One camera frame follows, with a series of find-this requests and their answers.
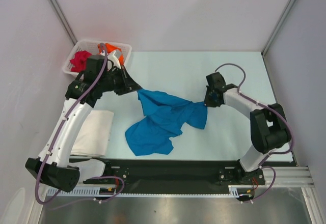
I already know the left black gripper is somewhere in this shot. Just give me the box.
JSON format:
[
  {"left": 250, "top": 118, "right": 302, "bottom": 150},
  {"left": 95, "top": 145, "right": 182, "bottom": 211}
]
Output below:
[{"left": 99, "top": 65, "right": 141, "bottom": 96}]

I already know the blue t-shirt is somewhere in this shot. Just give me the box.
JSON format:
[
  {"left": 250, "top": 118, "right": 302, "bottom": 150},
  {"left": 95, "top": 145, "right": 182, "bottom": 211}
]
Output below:
[{"left": 125, "top": 89, "right": 208, "bottom": 156}]

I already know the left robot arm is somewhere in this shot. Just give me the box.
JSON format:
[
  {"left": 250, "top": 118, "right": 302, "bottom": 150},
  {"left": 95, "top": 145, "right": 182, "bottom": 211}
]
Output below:
[{"left": 25, "top": 52, "right": 141, "bottom": 193}]

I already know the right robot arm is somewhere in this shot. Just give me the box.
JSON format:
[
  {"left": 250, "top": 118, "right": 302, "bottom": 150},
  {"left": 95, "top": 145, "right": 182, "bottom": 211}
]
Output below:
[{"left": 204, "top": 72, "right": 292, "bottom": 184}]

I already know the orange crumpled t-shirt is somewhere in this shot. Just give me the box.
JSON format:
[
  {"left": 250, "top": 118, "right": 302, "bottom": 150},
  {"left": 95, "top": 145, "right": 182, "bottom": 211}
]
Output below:
[{"left": 105, "top": 43, "right": 124, "bottom": 65}]

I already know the white plastic basket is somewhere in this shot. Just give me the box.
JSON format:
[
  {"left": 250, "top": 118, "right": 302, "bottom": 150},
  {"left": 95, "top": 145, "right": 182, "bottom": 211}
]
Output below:
[{"left": 62, "top": 39, "right": 132, "bottom": 77}]

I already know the magenta crumpled t-shirt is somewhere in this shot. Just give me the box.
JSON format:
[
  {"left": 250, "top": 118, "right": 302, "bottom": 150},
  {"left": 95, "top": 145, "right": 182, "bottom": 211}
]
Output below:
[{"left": 70, "top": 50, "right": 92, "bottom": 73}]

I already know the white folded t-shirt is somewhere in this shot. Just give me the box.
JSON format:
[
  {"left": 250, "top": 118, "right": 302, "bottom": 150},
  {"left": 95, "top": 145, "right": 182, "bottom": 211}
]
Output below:
[{"left": 70, "top": 110, "right": 114, "bottom": 157}]

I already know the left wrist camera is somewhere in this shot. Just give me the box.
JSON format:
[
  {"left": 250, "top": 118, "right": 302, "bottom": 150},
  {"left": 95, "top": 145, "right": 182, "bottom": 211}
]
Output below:
[{"left": 98, "top": 49, "right": 123, "bottom": 69}]

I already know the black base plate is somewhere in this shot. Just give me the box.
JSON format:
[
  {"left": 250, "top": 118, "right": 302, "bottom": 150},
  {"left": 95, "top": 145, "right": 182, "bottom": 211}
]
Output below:
[{"left": 68, "top": 157, "right": 297, "bottom": 194}]

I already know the white slotted cable duct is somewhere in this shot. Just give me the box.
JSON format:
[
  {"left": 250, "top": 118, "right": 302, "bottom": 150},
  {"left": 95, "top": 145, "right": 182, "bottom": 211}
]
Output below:
[{"left": 46, "top": 186, "right": 254, "bottom": 198}]

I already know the aluminium frame rail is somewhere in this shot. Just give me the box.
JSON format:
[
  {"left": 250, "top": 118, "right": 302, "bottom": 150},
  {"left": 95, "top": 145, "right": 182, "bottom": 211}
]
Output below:
[{"left": 263, "top": 166, "right": 314, "bottom": 188}]

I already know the right corner aluminium post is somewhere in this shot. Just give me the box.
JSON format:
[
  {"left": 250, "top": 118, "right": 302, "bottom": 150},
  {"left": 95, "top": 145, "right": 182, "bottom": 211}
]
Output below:
[{"left": 261, "top": 0, "right": 298, "bottom": 58}]

